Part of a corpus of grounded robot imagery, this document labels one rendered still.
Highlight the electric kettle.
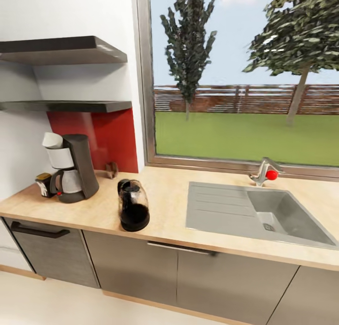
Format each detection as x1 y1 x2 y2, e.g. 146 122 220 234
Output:
117 179 150 232

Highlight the bottle of coffee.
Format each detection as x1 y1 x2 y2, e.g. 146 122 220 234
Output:
35 172 56 198

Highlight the paper coffee filter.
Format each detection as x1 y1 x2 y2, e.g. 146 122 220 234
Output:
42 132 63 150

